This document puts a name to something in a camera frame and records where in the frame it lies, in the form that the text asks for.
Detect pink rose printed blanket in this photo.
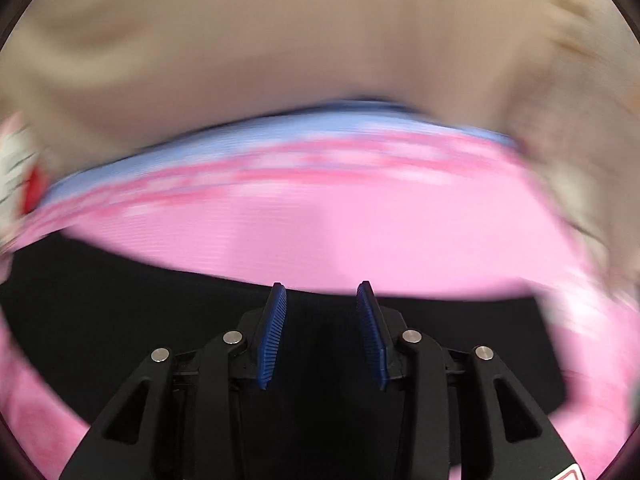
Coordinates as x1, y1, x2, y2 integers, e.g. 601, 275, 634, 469
0, 101, 640, 480

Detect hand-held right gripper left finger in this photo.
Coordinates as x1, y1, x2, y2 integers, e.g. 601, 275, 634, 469
59, 282, 288, 480

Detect white cat face pillow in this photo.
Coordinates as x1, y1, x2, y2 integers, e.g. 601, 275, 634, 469
0, 112, 50, 258

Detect black pants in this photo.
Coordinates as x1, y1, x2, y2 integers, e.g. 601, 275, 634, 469
0, 232, 568, 480

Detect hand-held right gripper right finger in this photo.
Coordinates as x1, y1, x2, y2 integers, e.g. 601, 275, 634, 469
356, 281, 583, 480

